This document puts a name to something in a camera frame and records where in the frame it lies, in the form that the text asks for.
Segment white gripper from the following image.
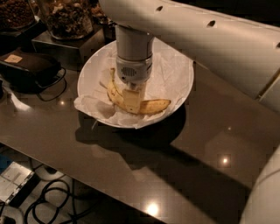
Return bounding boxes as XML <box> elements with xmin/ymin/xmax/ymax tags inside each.
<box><xmin>116</xmin><ymin>56</ymin><xmax>153</xmax><ymax>114</ymax></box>

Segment yellow banana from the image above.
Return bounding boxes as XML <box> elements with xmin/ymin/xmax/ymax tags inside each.
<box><xmin>107</xmin><ymin>68</ymin><xmax>171</xmax><ymax>115</ymax></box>

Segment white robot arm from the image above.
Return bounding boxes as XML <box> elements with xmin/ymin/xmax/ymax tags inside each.
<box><xmin>101</xmin><ymin>0</ymin><xmax>280</xmax><ymax>224</ymax></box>

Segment white bowl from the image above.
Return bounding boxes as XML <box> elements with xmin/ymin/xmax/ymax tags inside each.
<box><xmin>76</xmin><ymin>37</ymin><xmax>195</xmax><ymax>130</ymax></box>

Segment white paper liner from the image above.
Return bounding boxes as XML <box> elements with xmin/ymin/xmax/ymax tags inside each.
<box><xmin>73</xmin><ymin>40</ymin><xmax>193</xmax><ymax>130</ymax></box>

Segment metal stand block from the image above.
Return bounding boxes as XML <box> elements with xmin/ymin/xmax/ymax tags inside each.
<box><xmin>32</xmin><ymin>25</ymin><xmax>105</xmax><ymax>71</ymax></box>

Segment glass jar of nuts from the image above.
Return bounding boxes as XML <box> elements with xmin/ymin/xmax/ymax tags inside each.
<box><xmin>37</xmin><ymin>0</ymin><xmax>94</xmax><ymax>40</ymax></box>

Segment black device with label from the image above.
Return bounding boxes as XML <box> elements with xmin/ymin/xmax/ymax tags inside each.
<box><xmin>0</xmin><ymin>48</ymin><xmax>66</xmax><ymax>94</ymax></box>

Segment glass jar of cereal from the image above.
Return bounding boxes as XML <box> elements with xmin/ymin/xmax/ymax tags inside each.
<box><xmin>0</xmin><ymin>0</ymin><xmax>35</xmax><ymax>30</ymax></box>

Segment grey box on floor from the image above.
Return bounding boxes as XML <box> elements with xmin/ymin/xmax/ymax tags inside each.
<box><xmin>0</xmin><ymin>162</ymin><xmax>39</xmax><ymax>207</ymax></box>

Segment black cable on table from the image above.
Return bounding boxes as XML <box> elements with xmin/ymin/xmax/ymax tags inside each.
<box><xmin>34</xmin><ymin>67</ymin><xmax>68</xmax><ymax>102</ymax></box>

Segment black floor cables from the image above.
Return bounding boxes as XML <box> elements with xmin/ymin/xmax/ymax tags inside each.
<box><xmin>23</xmin><ymin>163</ymin><xmax>97</xmax><ymax>224</ymax></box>

